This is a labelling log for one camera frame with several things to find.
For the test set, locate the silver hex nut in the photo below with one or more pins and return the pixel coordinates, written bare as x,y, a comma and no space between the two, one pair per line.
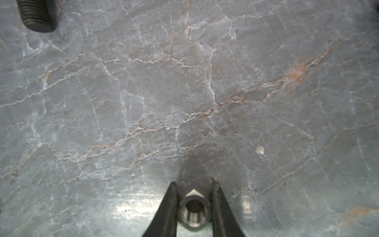
194,210

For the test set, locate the black hex bolt near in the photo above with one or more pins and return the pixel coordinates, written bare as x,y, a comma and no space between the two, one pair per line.
36,15

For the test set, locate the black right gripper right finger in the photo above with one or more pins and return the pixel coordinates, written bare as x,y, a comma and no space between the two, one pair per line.
224,223

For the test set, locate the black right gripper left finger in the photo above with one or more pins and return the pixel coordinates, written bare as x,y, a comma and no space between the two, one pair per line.
164,223

